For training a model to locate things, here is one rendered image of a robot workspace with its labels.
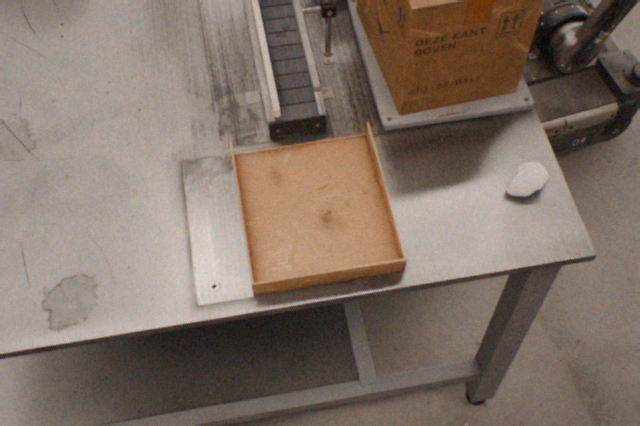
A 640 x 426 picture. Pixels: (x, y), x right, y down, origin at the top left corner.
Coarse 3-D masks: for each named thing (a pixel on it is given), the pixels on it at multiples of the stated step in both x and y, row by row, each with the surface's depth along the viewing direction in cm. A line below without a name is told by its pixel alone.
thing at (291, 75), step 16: (272, 0) 164; (288, 0) 164; (272, 16) 161; (288, 16) 161; (272, 32) 159; (288, 32) 159; (272, 48) 156; (288, 48) 156; (272, 64) 154; (288, 64) 154; (304, 64) 154; (288, 80) 152; (304, 80) 152; (288, 96) 150; (304, 96) 150; (288, 112) 147; (304, 112) 147
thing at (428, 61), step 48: (384, 0) 143; (432, 0) 129; (480, 0) 130; (528, 0) 133; (384, 48) 150; (432, 48) 137; (480, 48) 140; (528, 48) 144; (432, 96) 148; (480, 96) 152
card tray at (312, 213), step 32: (256, 160) 147; (288, 160) 147; (320, 160) 147; (352, 160) 147; (256, 192) 143; (288, 192) 143; (320, 192) 143; (352, 192) 143; (384, 192) 141; (256, 224) 140; (288, 224) 140; (320, 224) 140; (352, 224) 140; (384, 224) 140; (256, 256) 136; (288, 256) 136; (320, 256) 136; (352, 256) 136; (384, 256) 136; (256, 288) 131; (288, 288) 133
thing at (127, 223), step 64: (0, 0) 171; (64, 0) 171; (128, 0) 171; (192, 0) 171; (0, 64) 161; (64, 64) 161; (128, 64) 161; (192, 64) 161; (320, 64) 161; (0, 128) 152; (64, 128) 152; (128, 128) 152; (192, 128) 152; (256, 128) 152; (448, 128) 152; (512, 128) 152; (0, 192) 144; (64, 192) 144; (128, 192) 144; (192, 192) 144; (448, 192) 144; (0, 256) 137; (64, 256) 137; (128, 256) 137; (192, 256) 137; (448, 256) 137; (512, 256) 137; (576, 256) 137; (0, 320) 130; (64, 320) 130; (128, 320) 130; (192, 320) 130
